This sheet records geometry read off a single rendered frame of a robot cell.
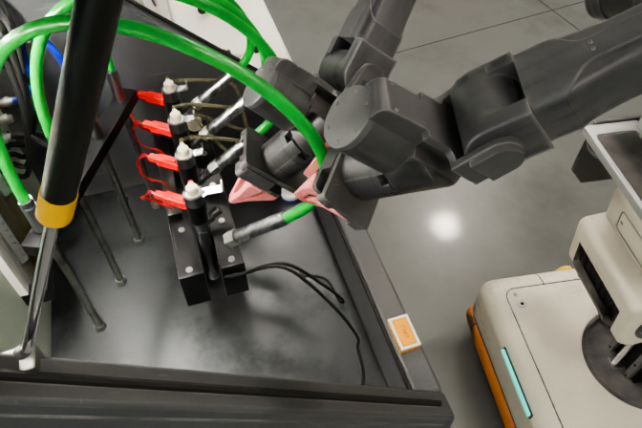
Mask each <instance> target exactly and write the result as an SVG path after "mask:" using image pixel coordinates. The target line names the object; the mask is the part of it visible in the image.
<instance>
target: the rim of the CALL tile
mask: <svg viewBox="0 0 642 428"><path fill-rule="evenodd" d="M405 316H406V318H407V321H408V323H409V325H410V327H411V329H412V331H413V333H414V336H415V338H416V340H417V343H415V344H412V345H408V346H405V347H402V344H401V342H400V340H399V338H398V335H397V333H396V330H395V327H394V325H393V323H392V321H393V320H396V319H398V318H402V317H405ZM388 322H389V325H390V327H391V329H392V331H393V334H394V336H395V338H396V342H397V344H398V346H399V348H400V350H401V351H406V350H409V349H412V348H414V347H418V346H420V345H421V343H420V341H419V339H418V337H417V334H416V331H415V329H414V327H413V325H412V323H411V321H410V319H409V317H408V314H403V315H400V316H397V317H394V318H391V319H388Z"/></svg>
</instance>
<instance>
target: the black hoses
mask: <svg viewBox="0 0 642 428"><path fill-rule="evenodd" d="M0 9H1V10H2V11H3V13H4V14H5V15H6V17H7V20H8V22H9V25H10V28H11V31H13V30H14V29H15V28H17V27H16V24H15V21H14V19H13V16H12V14H11V11H10V10H9V8H8V7H7V5H6V4H5V3H4V2H3V1H2V0H0ZM0 31H1V33H2V34H3V36H5V35H7V34H8V33H9V31H8V29H7V28H6V26H5V25H4V23H3V22H2V20H1V19H0ZM11 59H12V62H13V66H14V68H13V67H12V65H11V61H10V59H9V58H8V59H7V61H6V62H5V64H4V66H3V67H2V69H3V70H5V71H7V72H8V74H9V76H10V79H11V83H12V86H13V89H14V91H15V94H16V97H17V100H18V104H19V108H20V112H21V118H22V122H23V129H24V131H18V132H13V133H11V139H16V138H25V142H17V141H12V142H9V143H6V147H7V149H8V150H10V149H11V147H21V148H23V147H26V154H25V155H23V154H20V153H17V152H13V151H11V152H9V151H8V152H9V155H10V157H16V158H18V159H20V160H26V162H25V164H22V163H19V162H16V161H13V162H12V164H13V166H14V167H16V168H19V169H26V171H25V174H20V173H17V174H18V176H19V178H20V180H25V179H26V178H28V177H29V176H30V175H31V173H32V143H33V142H34V143H36V144H38V145H40V146H41V147H43V148H45V149H46V150H48V143H46V142H44V141H43V140H41V139H38V138H37V137H40V138H43V139H45V140H47V139H46V137H45V135H44V133H42V132H38V131H36V130H37V125H38V116H37V113H36V109H35V106H34V109H33V116H32V108H31V100H30V91H29V85H30V86H31V79H30V78H29V77H28V76H27V71H26V65H25V59H24V54H23V49H22V45H21V46H20V47H18V48H17V49H16V50H15V51H14V52H13V53H12V54H11Z"/></svg>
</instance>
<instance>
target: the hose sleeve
mask: <svg viewBox="0 0 642 428"><path fill-rule="evenodd" d="M284 212H286V211H282V212H279V213H275V214H274V215H270V216H268V217H266V218H264V219H262V220H260V221H257V222H254V223H252V224H249V225H245V226H242V227H240V228H238V229H235V230H234V232H233V237H234V239H235V241H236V242H238V243H241V242H244V241H248V240H249V239H253V238H255V237H257V236H260V235H263V234H265V233H268V232H270V231H272V230H276V229H278V228H281V227H283V226H286V225H289V223H287V222H286V221H285V220H284V217H283V214H284Z"/></svg>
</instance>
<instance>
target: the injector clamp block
mask: <svg viewBox="0 0 642 428"><path fill-rule="evenodd" d="M167 140H168V145H169V150H170V155H171V157H174V158H175V153H176V149H175V147H174V143H173V140H172V138H170V137H167ZM202 144H203V149H204V152H205V155H203V156H199V157H195V160H196V163H197V167H198V171H199V173H200V172H203V171H204V170H205V169H206V168H207V166H208V164H209V163H210V162H212V161H213V160H214V159H216V156H215V152H214V148H213V145H212V141H211V139H209V140H208V141H205V140H204V141H203V142H202ZM174 174H175V179H176V184H177V188H178V193H179V194H181V195H182V192H183V190H184V189H185V188H184V187H183V184H182V180H181V176H180V172H178V171H174ZM220 180H222V176H221V173H218V174H217V175H216V176H215V175H212V176H211V177H209V178H208V179H207V180H206V182H204V183H203V184H202V185H201V188H205V187H209V186H214V185H219V184H220ZM222 182H223V180H222ZM204 198H205V203H206V207H207V211H208V210H209V209H210V210H211V209H212V208H214V207H215V206H216V205H219V206H220V207H221V208H222V209H223V213H222V214H221V215H220V216H218V217H217V218H216V220H215V221H214V222H212V223H211V224H210V225H208V226H209V230H210V238H211V242H212V245H213V250H214V254H215V258H216V262H219V266H220V270H221V274H222V278H223V282H224V286H225V294H226V296H228V295H232V294H236V293H240V292H243V291H247V290H249V285H248V280H247V275H242V276H238V277H233V278H224V276H225V275H229V274H232V273H235V272H243V271H246V264H245V260H244V256H243V253H242V250H241V246H240V245H237V246H234V247H228V246H227V245H225V243H224V237H223V235H224V234H225V233H227V231H229V230H232V229H234V228H235V224H234V222H233V218H232V215H231V211H230V207H229V204H228V200H227V196H226V194H225V187H224V192H223V193H218V194H213V195H208V196H205V197H204ZM182 216H183V218H182V219H180V220H177V221H172V222H170V221H169V219H168V223H169V228H170V234H171V240H172V245H173V250H174V256H175V261H176V267H177V272H178V277H179V281H180V284H181V287H182V292H183V295H184V298H185V301H186V303H187V306H188V307H189V306H193V305H197V304H201V303H203V302H207V301H210V300H211V296H210V291H209V286H208V283H207V278H206V273H205V269H204V265H205V262H204V259H203V253H202V250H201V246H200V242H199V239H198V238H197V235H196V231H195V228H194V227H193V226H192V224H191V223H190V220H189V217H188V213H187V210H183V209H182Z"/></svg>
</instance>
